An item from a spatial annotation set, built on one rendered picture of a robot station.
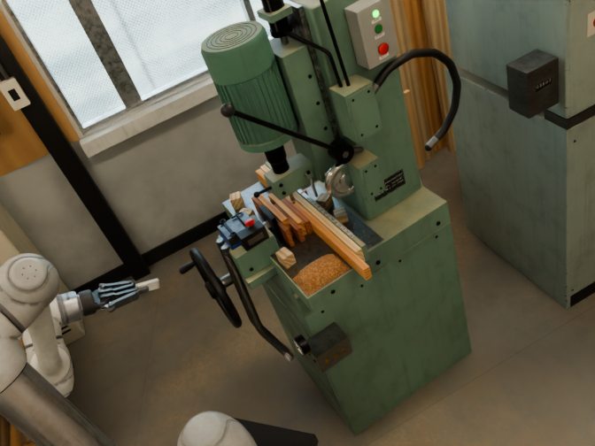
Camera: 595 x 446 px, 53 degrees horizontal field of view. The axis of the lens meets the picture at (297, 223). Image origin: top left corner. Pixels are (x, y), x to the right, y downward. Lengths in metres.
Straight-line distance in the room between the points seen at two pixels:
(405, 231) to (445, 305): 0.44
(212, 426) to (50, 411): 0.37
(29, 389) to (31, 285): 0.21
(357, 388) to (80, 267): 1.81
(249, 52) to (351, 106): 0.30
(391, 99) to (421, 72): 1.52
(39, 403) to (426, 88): 2.58
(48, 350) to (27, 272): 0.45
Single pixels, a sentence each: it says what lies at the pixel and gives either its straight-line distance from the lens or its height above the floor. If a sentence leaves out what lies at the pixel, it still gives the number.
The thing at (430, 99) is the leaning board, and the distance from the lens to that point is 3.38.
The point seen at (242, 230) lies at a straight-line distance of 1.73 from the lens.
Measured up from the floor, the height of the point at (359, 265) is 0.94.
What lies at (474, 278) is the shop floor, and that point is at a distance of 2.78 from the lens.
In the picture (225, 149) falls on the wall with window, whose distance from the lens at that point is 3.27.
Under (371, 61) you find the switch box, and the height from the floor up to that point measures 1.34.
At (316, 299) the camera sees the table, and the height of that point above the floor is 0.88.
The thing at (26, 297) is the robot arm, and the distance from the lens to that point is 1.24.
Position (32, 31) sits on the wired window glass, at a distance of 2.98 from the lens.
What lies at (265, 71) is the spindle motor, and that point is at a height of 1.42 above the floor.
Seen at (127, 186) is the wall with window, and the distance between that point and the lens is 3.22.
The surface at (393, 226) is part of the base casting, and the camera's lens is 1.89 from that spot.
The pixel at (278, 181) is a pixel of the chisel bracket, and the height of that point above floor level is 1.06.
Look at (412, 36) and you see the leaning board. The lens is 3.20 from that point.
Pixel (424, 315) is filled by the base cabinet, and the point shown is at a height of 0.38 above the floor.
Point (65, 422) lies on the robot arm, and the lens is 1.35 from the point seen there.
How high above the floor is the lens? 2.05
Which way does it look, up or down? 39 degrees down
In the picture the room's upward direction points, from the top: 21 degrees counter-clockwise
